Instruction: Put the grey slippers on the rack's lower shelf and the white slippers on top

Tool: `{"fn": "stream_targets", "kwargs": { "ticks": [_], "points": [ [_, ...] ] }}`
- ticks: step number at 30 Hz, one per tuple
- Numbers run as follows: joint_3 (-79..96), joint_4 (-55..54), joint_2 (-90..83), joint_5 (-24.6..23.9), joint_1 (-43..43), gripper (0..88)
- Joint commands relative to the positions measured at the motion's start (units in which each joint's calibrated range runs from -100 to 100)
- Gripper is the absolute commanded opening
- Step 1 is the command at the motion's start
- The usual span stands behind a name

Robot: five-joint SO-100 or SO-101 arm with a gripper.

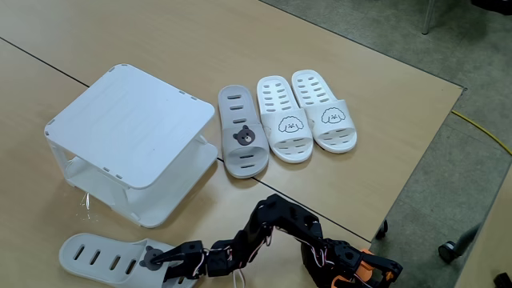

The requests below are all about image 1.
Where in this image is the grey bear slipper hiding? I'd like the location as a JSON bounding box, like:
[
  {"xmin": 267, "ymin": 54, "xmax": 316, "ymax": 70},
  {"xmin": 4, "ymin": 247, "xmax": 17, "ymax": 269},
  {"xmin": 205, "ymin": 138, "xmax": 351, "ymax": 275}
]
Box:
[
  {"xmin": 58, "ymin": 233, "xmax": 200, "ymax": 288},
  {"xmin": 217, "ymin": 84, "xmax": 270, "ymax": 179}
]

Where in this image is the white dog slipper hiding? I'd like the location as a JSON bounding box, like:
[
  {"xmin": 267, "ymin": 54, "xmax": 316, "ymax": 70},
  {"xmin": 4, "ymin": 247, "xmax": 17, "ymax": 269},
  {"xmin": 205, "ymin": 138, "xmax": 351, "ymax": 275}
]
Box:
[
  {"xmin": 290, "ymin": 69, "xmax": 358, "ymax": 154},
  {"xmin": 256, "ymin": 75, "xmax": 314, "ymax": 164}
]

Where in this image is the white plastic shoe rack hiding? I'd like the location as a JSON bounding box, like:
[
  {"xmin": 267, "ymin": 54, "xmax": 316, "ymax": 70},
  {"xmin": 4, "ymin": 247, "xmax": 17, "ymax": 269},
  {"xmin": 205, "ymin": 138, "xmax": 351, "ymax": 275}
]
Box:
[{"xmin": 43, "ymin": 62, "xmax": 219, "ymax": 229}]

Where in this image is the black table caster wheel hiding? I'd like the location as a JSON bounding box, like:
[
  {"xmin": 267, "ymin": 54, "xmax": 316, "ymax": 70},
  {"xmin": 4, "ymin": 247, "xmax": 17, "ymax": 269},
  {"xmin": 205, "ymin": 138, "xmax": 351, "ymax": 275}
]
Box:
[{"xmin": 374, "ymin": 219, "xmax": 389, "ymax": 240}]

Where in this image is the black object on floor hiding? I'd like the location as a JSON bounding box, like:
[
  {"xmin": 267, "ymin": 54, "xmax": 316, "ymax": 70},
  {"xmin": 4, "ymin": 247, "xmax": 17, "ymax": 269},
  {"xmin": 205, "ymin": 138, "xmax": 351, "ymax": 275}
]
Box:
[{"xmin": 493, "ymin": 272, "xmax": 512, "ymax": 288}]

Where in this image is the grey metal chair leg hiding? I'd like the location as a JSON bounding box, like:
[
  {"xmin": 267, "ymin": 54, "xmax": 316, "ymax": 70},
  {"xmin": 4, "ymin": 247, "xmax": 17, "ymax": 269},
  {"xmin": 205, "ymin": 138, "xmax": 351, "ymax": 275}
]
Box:
[{"xmin": 422, "ymin": 0, "xmax": 437, "ymax": 35}]

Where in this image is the black chair base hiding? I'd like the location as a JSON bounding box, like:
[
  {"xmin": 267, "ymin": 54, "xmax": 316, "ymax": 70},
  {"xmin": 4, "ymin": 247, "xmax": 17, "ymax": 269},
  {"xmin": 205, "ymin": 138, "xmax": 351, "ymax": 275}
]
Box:
[{"xmin": 470, "ymin": 0, "xmax": 512, "ymax": 16}]

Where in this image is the yellow cable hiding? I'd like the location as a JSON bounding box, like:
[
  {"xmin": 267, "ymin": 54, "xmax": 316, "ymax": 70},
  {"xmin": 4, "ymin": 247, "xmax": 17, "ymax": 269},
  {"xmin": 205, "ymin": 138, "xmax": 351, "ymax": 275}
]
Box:
[{"xmin": 451, "ymin": 110, "xmax": 512, "ymax": 157}]

